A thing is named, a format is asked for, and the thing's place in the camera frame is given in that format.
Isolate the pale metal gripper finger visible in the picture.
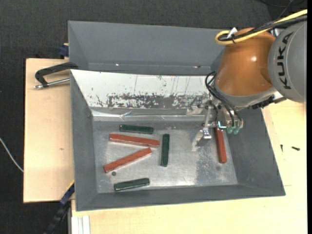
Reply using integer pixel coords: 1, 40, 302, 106
186, 102, 205, 117
192, 128, 213, 152

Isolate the red-brown flat block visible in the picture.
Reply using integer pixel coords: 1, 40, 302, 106
109, 133, 160, 148
214, 127, 228, 164
102, 147, 153, 174

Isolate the dark green flat block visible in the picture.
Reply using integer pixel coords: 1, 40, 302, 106
113, 177, 151, 193
119, 124, 155, 135
160, 133, 171, 168

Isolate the grey metal bin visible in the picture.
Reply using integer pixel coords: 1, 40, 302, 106
67, 20, 286, 212

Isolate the pale wood board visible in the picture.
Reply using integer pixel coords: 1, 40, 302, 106
23, 57, 75, 204

